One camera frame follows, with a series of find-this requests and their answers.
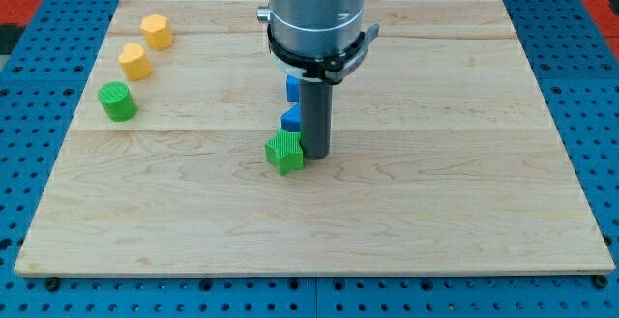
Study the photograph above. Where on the green star block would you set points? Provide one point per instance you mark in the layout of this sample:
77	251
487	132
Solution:
284	151

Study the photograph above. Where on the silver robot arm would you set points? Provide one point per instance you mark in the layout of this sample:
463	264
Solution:
315	28

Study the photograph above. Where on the blue block near star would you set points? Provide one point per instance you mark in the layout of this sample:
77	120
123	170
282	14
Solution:
290	120

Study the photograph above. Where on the green circle block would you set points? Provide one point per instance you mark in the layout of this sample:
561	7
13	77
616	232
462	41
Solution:
117	101

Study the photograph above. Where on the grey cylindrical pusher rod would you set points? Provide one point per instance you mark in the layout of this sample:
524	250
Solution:
315	100

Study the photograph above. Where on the blue block behind rod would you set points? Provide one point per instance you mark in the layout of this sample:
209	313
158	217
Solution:
292	89

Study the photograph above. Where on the wooden board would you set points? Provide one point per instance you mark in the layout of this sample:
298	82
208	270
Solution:
444	160

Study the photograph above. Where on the yellow hexagon block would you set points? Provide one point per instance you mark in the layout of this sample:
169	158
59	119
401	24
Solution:
156	31

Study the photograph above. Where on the yellow heart block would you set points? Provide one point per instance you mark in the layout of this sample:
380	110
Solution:
134	62

